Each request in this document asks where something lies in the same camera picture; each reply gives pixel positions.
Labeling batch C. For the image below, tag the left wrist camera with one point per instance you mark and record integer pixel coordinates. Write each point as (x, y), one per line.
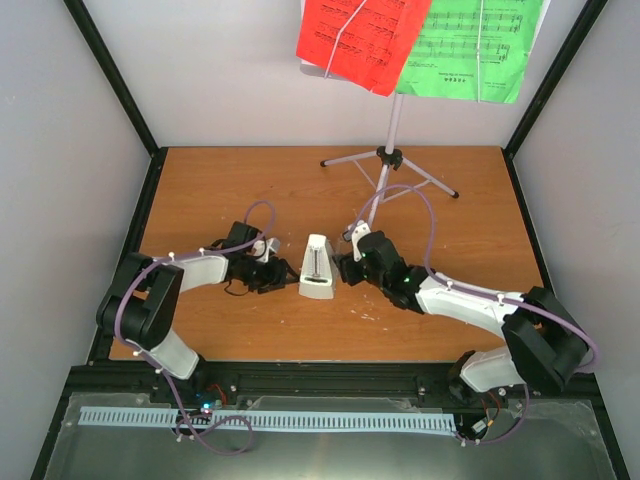
(264, 249)

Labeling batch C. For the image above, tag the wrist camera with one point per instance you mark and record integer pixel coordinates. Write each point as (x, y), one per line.
(354, 234)
(264, 249)

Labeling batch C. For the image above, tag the black aluminium rail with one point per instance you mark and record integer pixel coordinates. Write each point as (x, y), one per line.
(422, 384)

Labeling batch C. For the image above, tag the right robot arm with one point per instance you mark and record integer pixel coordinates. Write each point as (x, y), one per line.
(543, 345)

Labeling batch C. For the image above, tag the white metronome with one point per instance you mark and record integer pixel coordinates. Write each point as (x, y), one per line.
(318, 275)

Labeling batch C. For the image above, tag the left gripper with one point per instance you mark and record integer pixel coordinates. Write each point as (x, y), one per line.
(277, 276)

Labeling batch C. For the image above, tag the small circuit board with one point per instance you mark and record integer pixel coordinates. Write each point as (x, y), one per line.
(207, 400)

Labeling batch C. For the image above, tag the green sheet music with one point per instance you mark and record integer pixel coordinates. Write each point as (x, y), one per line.
(476, 50)

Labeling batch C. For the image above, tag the blue cable duct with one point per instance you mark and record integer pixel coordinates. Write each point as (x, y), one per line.
(274, 421)

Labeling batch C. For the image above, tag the white music stand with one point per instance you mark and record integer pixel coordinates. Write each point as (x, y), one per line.
(390, 155)

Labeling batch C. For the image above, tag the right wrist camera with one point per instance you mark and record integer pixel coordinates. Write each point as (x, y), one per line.
(354, 234)

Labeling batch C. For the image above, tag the red sheet music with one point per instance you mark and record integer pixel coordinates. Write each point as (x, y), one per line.
(364, 42)

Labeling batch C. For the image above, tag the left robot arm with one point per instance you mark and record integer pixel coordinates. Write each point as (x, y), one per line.
(138, 307)

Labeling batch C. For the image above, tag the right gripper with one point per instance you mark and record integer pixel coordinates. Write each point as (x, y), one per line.
(347, 273)

